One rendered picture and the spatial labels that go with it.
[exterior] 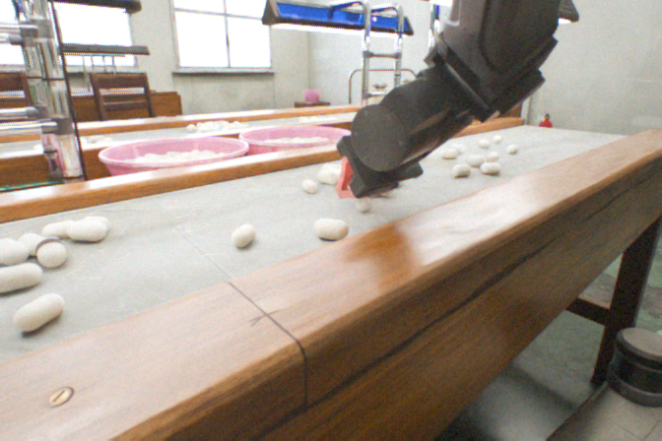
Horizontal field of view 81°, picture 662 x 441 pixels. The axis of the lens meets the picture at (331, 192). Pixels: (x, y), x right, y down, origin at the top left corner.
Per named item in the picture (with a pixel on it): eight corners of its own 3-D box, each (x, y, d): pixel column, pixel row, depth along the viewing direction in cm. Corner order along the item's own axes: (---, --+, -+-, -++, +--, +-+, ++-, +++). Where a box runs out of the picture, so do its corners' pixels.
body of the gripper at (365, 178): (331, 145, 43) (369, 104, 38) (391, 136, 50) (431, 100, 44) (356, 196, 42) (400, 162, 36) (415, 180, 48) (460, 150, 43)
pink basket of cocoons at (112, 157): (277, 186, 83) (275, 143, 80) (176, 229, 60) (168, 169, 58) (188, 172, 95) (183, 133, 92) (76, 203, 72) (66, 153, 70)
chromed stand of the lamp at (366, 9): (402, 142, 135) (409, 1, 122) (361, 149, 123) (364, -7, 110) (363, 136, 149) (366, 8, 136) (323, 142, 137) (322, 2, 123)
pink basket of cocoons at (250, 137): (374, 173, 94) (375, 134, 91) (282, 195, 77) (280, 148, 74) (307, 156, 113) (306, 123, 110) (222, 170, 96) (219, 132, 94)
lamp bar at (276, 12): (414, 35, 147) (416, 15, 145) (275, 23, 108) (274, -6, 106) (398, 37, 153) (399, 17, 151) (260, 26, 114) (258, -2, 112)
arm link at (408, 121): (553, 76, 32) (482, 6, 34) (500, 100, 24) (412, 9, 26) (455, 161, 41) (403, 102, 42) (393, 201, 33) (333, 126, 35)
